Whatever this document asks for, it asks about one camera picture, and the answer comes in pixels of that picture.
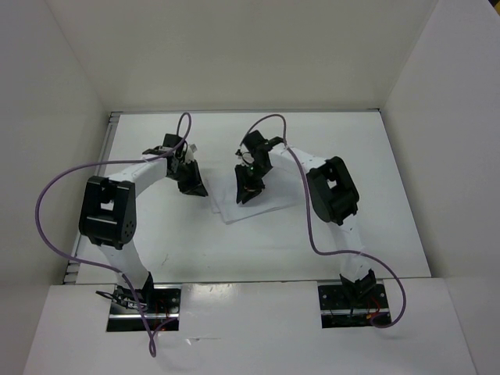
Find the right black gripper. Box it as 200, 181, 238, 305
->
236, 160, 272, 202

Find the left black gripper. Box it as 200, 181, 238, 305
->
168, 159, 208, 197

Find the white skirt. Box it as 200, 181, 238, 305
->
204, 170, 302, 224

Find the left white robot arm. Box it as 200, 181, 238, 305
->
79, 143, 208, 313

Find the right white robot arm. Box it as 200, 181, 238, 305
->
235, 130, 376, 309

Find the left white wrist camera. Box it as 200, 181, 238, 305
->
184, 144, 197, 164

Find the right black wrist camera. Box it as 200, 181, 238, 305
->
241, 130, 269, 161

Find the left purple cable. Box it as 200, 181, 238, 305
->
34, 112, 193, 359

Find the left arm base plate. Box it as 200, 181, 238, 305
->
95, 286, 181, 333

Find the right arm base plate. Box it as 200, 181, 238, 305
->
318, 283, 392, 329

